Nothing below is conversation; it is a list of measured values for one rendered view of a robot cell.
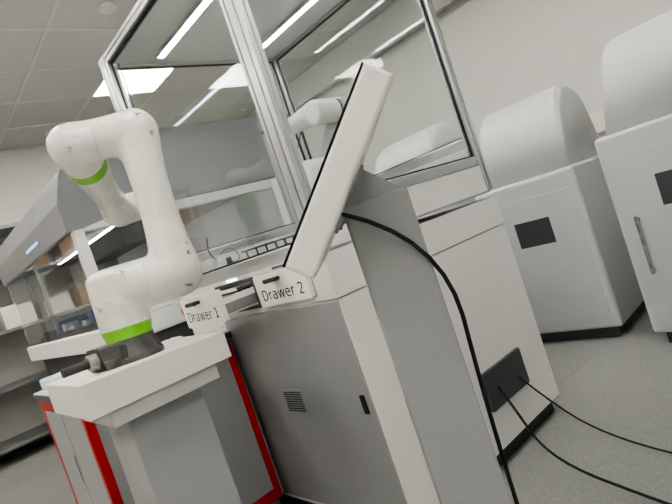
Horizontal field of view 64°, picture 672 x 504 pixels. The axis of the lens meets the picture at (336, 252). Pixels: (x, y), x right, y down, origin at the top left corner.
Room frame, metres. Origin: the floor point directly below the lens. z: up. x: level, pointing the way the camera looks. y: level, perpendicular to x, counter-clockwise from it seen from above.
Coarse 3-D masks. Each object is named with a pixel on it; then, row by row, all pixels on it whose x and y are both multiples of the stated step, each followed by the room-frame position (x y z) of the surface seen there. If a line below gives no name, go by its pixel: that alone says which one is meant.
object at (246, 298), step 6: (252, 288) 1.86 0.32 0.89; (234, 294) 1.81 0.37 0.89; (240, 294) 1.82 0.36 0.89; (246, 294) 1.84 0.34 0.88; (252, 294) 1.85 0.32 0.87; (228, 300) 1.79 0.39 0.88; (234, 300) 1.80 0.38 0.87; (240, 300) 1.81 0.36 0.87; (246, 300) 1.83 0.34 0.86; (252, 300) 1.84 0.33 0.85; (228, 306) 1.78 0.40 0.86; (234, 306) 1.80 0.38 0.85; (240, 306) 1.81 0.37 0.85; (246, 306) 1.82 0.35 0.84; (228, 312) 1.78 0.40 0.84; (234, 312) 1.79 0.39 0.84
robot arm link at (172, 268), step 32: (96, 128) 1.41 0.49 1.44; (128, 128) 1.42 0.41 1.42; (128, 160) 1.43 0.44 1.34; (160, 160) 1.46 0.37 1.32; (160, 192) 1.43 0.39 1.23; (160, 224) 1.41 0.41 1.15; (160, 256) 1.39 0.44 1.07; (192, 256) 1.42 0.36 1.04; (160, 288) 1.38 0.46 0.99; (192, 288) 1.42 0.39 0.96
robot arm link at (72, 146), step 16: (64, 128) 1.40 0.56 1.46; (80, 128) 1.41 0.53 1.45; (48, 144) 1.40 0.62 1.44; (64, 144) 1.39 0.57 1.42; (80, 144) 1.40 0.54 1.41; (64, 160) 1.41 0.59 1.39; (80, 160) 1.42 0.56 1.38; (96, 160) 1.45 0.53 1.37; (80, 176) 1.49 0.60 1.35; (96, 176) 1.52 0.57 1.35
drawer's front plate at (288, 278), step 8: (272, 272) 1.72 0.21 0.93; (280, 272) 1.68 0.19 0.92; (288, 272) 1.65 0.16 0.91; (256, 280) 1.80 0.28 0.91; (280, 280) 1.69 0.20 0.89; (288, 280) 1.66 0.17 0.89; (296, 280) 1.63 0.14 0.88; (304, 280) 1.60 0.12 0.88; (256, 288) 1.81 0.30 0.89; (264, 288) 1.77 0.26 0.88; (272, 288) 1.74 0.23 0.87; (280, 288) 1.71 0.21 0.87; (296, 288) 1.64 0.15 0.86; (304, 288) 1.61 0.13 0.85; (312, 288) 1.60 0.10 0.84; (264, 296) 1.79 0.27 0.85; (272, 296) 1.75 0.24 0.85; (288, 296) 1.68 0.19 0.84; (296, 296) 1.65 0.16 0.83; (304, 296) 1.62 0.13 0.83; (312, 296) 1.60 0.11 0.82; (264, 304) 1.80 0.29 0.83; (272, 304) 1.76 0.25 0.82
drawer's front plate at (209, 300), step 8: (200, 296) 1.83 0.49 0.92; (208, 296) 1.79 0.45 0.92; (216, 296) 1.75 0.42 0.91; (184, 304) 1.94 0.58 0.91; (200, 304) 1.85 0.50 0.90; (208, 304) 1.80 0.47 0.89; (216, 304) 1.76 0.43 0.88; (224, 304) 1.76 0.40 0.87; (184, 312) 1.96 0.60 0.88; (192, 312) 1.91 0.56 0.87; (200, 312) 1.86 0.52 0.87; (208, 312) 1.82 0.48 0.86; (224, 312) 1.75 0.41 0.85; (200, 320) 1.88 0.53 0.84; (208, 320) 1.83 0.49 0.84; (216, 320) 1.79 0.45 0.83; (224, 320) 1.75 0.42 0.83
